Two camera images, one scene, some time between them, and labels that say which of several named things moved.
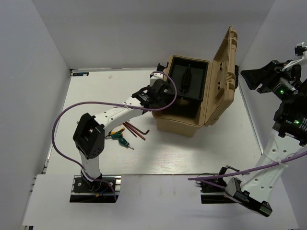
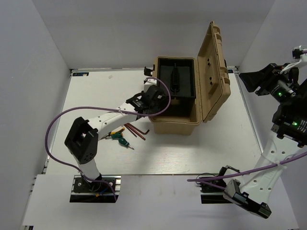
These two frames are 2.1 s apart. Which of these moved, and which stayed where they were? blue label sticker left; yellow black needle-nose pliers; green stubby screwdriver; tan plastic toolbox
Moved: tan plastic toolbox
Stayed: blue label sticker left; yellow black needle-nose pliers; green stubby screwdriver
